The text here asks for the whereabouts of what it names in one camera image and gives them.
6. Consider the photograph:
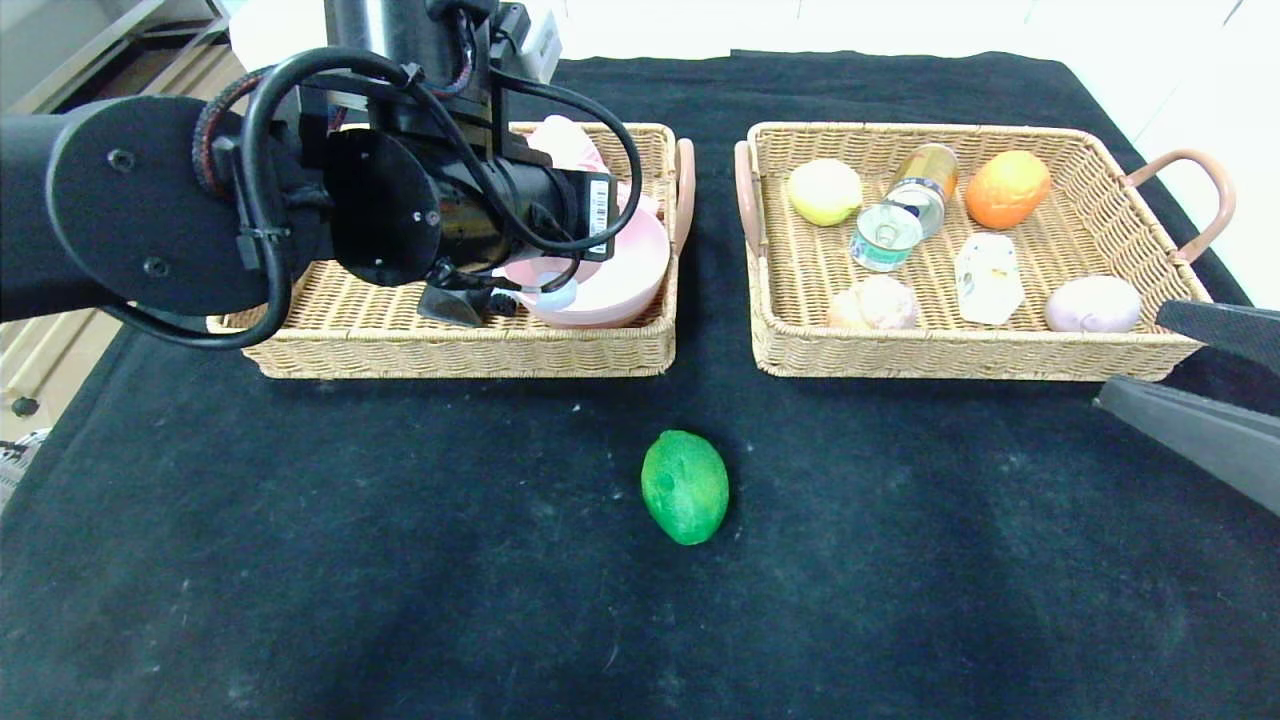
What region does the white juice carton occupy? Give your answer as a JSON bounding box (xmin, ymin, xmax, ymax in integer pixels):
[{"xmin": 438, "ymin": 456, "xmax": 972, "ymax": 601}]
[{"xmin": 953, "ymin": 234, "xmax": 1026, "ymax": 327}]

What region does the grey striped object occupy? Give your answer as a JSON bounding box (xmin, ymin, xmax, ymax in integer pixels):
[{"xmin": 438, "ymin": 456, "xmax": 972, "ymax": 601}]
[{"xmin": 0, "ymin": 428, "xmax": 51, "ymax": 511}]

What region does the pale pink round bun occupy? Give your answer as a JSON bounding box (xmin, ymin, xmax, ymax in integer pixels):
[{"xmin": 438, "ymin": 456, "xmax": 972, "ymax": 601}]
[{"xmin": 1043, "ymin": 275, "xmax": 1142, "ymax": 334}]

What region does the wooden slatted rack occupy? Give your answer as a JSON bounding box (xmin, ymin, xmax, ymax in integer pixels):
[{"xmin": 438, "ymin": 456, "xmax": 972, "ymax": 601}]
[{"xmin": 0, "ymin": 308, "xmax": 101, "ymax": 419}]

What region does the green label tin can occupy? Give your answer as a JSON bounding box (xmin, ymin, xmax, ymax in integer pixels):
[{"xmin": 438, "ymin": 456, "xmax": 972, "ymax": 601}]
[{"xmin": 849, "ymin": 203, "xmax": 923, "ymax": 274}]

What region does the woven wicker basket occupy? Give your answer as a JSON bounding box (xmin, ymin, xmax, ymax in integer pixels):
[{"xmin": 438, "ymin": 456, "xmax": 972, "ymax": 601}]
[
  {"xmin": 733, "ymin": 122, "xmax": 1236, "ymax": 383},
  {"xmin": 207, "ymin": 122, "xmax": 696, "ymax": 381}
]

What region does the golden beverage can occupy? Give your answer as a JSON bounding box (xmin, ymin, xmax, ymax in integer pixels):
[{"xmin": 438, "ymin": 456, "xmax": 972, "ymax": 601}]
[{"xmin": 882, "ymin": 144, "xmax": 960, "ymax": 241}]

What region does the grey metal shelf frame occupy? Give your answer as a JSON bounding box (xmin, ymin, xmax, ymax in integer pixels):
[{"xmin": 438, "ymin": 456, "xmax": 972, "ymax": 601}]
[{"xmin": 0, "ymin": 0, "xmax": 233, "ymax": 116}]

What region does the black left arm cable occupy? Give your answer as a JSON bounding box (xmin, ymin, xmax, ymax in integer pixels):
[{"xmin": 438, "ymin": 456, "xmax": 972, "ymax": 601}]
[{"xmin": 100, "ymin": 45, "xmax": 644, "ymax": 351}]

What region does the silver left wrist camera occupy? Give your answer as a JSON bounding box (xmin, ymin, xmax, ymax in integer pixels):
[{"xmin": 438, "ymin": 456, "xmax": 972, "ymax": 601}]
[{"xmin": 518, "ymin": 8, "xmax": 563, "ymax": 86}]

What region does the pink plastic bowl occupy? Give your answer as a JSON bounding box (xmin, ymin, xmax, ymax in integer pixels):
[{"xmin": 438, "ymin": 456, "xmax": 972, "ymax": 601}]
[{"xmin": 500, "ymin": 205, "xmax": 673, "ymax": 329}]

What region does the green lime fruit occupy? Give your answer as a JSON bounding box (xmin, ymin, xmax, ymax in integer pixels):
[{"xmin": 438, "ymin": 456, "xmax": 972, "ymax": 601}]
[{"xmin": 640, "ymin": 430, "xmax": 731, "ymax": 547}]

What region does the yellow lemon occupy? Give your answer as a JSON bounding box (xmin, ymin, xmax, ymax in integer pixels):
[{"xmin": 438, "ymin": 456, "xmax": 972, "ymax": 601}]
[{"xmin": 787, "ymin": 159, "xmax": 863, "ymax": 228}]

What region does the pink squeeze bottle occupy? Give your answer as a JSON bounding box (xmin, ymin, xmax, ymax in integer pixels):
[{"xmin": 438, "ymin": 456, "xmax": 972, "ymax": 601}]
[{"xmin": 520, "ymin": 262, "xmax": 581, "ymax": 312}]

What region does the brown cream puff bread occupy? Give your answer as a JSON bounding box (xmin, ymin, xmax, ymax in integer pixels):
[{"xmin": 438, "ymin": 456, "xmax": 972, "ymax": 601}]
[{"xmin": 826, "ymin": 275, "xmax": 919, "ymax": 332}]

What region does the pink plastic scoop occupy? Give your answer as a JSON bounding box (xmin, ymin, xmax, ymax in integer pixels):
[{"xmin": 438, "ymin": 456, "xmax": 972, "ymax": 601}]
[{"xmin": 528, "ymin": 115, "xmax": 661, "ymax": 216}]

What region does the orange fruit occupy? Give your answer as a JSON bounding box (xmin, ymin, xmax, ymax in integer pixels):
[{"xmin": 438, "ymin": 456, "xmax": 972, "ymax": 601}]
[{"xmin": 964, "ymin": 150, "xmax": 1052, "ymax": 232}]

